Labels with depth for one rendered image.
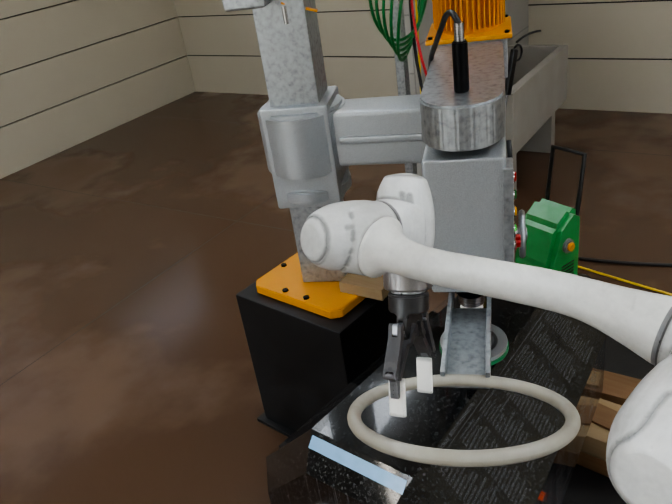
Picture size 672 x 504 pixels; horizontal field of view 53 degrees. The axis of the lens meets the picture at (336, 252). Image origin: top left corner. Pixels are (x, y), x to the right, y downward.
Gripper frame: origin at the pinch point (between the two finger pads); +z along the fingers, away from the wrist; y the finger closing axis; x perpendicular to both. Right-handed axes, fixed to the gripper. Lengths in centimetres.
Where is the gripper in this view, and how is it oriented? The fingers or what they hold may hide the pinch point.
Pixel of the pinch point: (412, 397)
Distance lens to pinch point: 129.0
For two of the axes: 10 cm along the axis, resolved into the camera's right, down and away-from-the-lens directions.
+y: 4.7, -1.3, 8.7
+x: -8.8, -0.1, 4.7
